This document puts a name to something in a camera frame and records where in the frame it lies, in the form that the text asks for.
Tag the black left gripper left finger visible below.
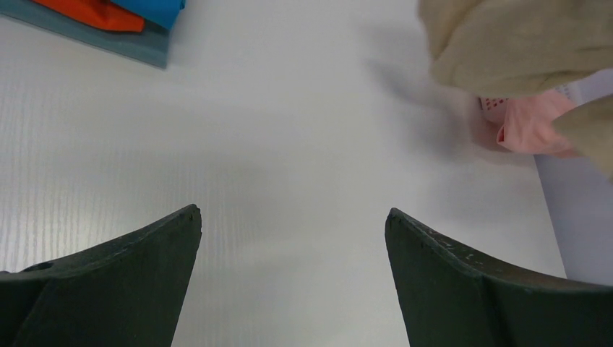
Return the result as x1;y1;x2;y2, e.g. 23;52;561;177
1;205;202;346

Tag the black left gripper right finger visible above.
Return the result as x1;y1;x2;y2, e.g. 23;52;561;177
385;208;612;346

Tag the beige t-shirt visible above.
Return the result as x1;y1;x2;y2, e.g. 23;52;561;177
418;0;612;178

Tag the pink t-shirt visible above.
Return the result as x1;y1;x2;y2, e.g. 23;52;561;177
486;90;578;158

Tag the grey folded t-shirt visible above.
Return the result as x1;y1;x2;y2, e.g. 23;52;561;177
1;0;171;69

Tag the orange folded t-shirt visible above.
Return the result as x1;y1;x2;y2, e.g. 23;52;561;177
33;0;145;33

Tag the blue folded t-shirt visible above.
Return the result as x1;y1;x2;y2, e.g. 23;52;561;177
111;0;187;30

